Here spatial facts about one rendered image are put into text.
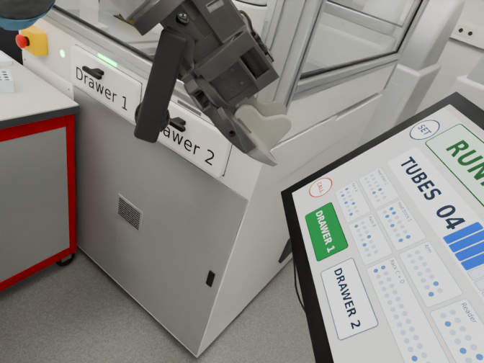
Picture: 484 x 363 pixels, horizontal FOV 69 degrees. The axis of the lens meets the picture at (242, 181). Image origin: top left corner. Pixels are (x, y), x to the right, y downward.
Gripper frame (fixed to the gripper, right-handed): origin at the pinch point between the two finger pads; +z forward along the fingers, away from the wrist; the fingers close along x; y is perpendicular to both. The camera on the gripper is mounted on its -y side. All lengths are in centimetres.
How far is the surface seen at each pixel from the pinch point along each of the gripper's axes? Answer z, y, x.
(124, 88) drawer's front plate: -9, -33, 58
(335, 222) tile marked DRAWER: 14.8, 2.0, 0.4
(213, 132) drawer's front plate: 8.1, -15.8, 38.0
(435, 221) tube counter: 14.8, 12.7, -6.7
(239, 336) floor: 90, -68, 46
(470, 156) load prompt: 14.9, 20.3, -0.1
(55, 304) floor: 34, -114, 50
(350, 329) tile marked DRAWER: 14.8, -0.5, -14.8
